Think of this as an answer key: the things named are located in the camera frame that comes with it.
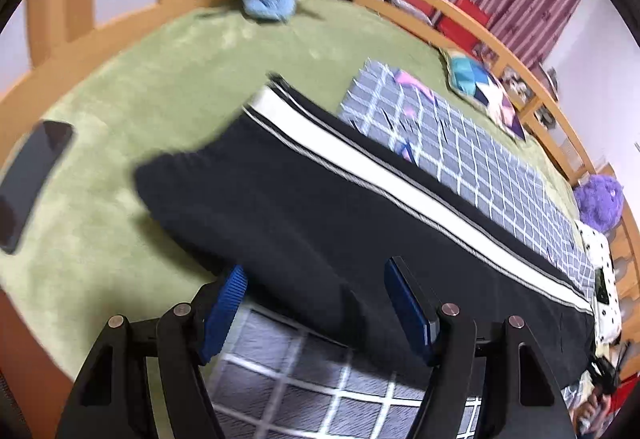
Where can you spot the colourful patchwork pillow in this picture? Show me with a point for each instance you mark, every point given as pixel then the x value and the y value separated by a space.
pixel 475 79

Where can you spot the black smartphone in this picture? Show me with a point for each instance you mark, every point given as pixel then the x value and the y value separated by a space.
pixel 30 179

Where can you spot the purple plush toy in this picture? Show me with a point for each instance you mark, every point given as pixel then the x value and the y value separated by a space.
pixel 597 199

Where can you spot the green plush blanket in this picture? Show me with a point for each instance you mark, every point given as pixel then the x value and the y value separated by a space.
pixel 150 69

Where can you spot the white dotted pillow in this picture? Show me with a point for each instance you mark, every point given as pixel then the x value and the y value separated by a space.
pixel 597 249

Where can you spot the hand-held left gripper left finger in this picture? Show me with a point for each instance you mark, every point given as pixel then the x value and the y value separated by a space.
pixel 222 314

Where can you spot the small dark phone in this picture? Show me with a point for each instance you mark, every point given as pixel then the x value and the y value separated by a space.
pixel 601 286

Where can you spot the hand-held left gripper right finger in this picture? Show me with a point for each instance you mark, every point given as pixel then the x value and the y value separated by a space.
pixel 407 309

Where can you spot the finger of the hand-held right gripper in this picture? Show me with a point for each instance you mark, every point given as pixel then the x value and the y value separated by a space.
pixel 602 369

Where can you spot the grey checked blanket with stars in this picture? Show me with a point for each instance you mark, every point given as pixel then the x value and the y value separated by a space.
pixel 475 159

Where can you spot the black pants with white stripe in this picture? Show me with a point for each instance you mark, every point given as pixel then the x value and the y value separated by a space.
pixel 300 199

